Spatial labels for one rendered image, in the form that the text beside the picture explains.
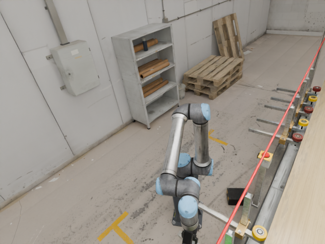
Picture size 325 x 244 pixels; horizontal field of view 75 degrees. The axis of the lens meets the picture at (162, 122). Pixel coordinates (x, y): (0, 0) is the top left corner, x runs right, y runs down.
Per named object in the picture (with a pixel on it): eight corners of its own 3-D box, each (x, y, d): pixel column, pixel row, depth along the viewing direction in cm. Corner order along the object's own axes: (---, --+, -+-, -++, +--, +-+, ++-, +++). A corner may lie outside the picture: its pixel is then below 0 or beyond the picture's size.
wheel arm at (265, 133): (247, 131, 211) (248, 128, 209) (249, 129, 213) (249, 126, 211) (297, 146, 187) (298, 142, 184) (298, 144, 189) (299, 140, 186)
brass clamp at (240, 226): (233, 235, 134) (233, 231, 131) (241, 218, 142) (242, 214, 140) (243, 240, 131) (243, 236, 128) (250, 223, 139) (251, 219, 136)
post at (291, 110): (278, 148, 204) (289, 106, 177) (279, 146, 206) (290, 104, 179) (283, 149, 202) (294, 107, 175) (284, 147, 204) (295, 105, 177)
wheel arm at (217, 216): (197, 208, 152) (197, 205, 150) (199, 205, 154) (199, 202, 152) (259, 244, 128) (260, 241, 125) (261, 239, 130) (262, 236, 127)
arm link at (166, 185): (172, 99, 152) (152, 189, 109) (190, 99, 149) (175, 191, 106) (175, 111, 160) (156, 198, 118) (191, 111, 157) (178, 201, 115)
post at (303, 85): (291, 120, 233) (302, 81, 206) (292, 119, 235) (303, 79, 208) (295, 121, 231) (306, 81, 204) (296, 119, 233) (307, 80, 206)
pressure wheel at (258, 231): (255, 249, 126) (257, 239, 120) (248, 236, 133) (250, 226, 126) (267, 245, 127) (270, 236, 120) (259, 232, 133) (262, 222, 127)
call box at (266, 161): (256, 165, 134) (258, 156, 129) (259, 158, 138) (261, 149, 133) (268, 169, 130) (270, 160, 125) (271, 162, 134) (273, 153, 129)
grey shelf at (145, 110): (132, 121, 400) (110, 37, 312) (164, 100, 450) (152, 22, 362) (148, 129, 373) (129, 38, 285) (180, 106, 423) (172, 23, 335)
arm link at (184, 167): (176, 164, 203) (174, 151, 193) (194, 165, 199) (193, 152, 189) (173, 176, 191) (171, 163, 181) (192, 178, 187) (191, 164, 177)
